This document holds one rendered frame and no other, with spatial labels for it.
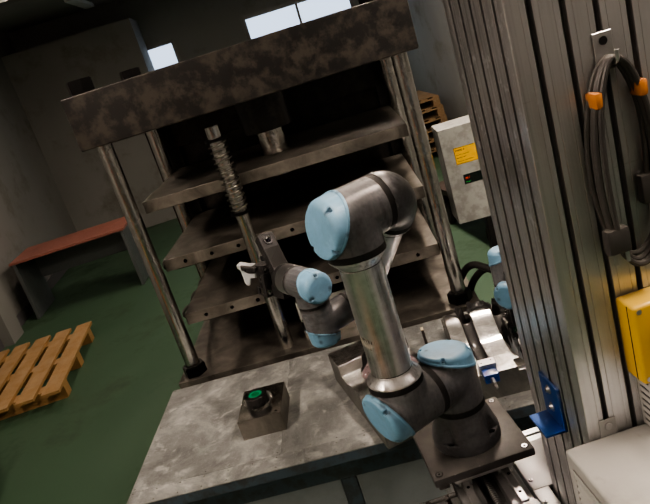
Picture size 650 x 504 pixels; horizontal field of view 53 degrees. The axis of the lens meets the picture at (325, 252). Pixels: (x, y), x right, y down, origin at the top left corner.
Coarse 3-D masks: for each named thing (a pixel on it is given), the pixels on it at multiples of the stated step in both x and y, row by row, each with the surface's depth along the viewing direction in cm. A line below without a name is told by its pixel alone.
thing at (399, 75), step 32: (384, 64) 305; (416, 96) 244; (416, 128) 247; (160, 160) 318; (416, 160) 320; (128, 192) 255; (128, 224) 259; (448, 224) 260; (448, 256) 263; (160, 288) 266; (192, 352) 277
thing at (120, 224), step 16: (112, 224) 735; (64, 240) 730; (80, 240) 702; (96, 240) 756; (112, 240) 758; (128, 240) 712; (32, 256) 698; (48, 256) 754; (64, 256) 757; (80, 256) 759; (96, 256) 761; (16, 272) 701; (32, 272) 736; (48, 272) 760; (144, 272) 736; (32, 288) 722; (48, 288) 765; (32, 304) 713; (48, 304) 751
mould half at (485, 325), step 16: (448, 320) 226; (480, 320) 222; (448, 336) 229; (464, 336) 219; (480, 336) 218; (496, 336) 216; (496, 352) 207; (512, 368) 196; (512, 384) 197; (528, 384) 197
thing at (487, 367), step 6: (480, 360) 199; (486, 360) 198; (492, 360) 197; (480, 366) 196; (486, 366) 196; (492, 366) 196; (480, 372) 197; (486, 372) 194; (492, 372) 194; (486, 378) 193; (492, 378) 192; (498, 378) 193
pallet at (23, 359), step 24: (48, 336) 607; (72, 336) 587; (0, 360) 584; (24, 360) 565; (48, 360) 547; (72, 360) 531; (0, 384) 528; (24, 384) 542; (48, 384) 498; (0, 408) 482; (24, 408) 494
